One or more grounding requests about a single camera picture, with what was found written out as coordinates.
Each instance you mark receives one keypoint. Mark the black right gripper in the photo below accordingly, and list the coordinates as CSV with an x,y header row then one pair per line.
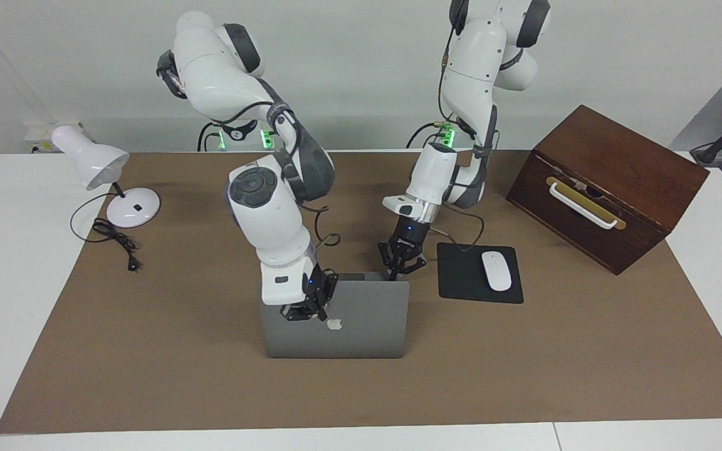
x,y
322,287

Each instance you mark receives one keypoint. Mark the dark wooden box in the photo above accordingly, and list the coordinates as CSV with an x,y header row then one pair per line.
x,y
624,156

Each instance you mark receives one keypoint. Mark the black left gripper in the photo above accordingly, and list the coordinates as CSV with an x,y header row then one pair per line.
x,y
412,237

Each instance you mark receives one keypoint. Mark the black mouse pad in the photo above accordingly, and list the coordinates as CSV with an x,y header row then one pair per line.
x,y
461,275

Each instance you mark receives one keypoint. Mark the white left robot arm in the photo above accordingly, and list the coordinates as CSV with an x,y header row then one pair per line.
x,y
480,62

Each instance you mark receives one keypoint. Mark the white wall socket box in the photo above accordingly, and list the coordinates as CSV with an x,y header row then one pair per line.
x,y
41,134

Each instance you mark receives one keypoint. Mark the white desk lamp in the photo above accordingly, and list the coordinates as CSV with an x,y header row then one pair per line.
x,y
91,160

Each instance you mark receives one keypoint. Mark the grey apple laptop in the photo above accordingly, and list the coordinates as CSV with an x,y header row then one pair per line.
x,y
361,326

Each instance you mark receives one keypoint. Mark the brown table mat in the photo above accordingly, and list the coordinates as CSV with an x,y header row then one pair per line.
x,y
524,376

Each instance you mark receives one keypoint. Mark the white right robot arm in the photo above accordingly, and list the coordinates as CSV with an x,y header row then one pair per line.
x,y
273,213

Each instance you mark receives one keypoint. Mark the white computer mouse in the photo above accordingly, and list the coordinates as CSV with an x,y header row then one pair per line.
x,y
497,270

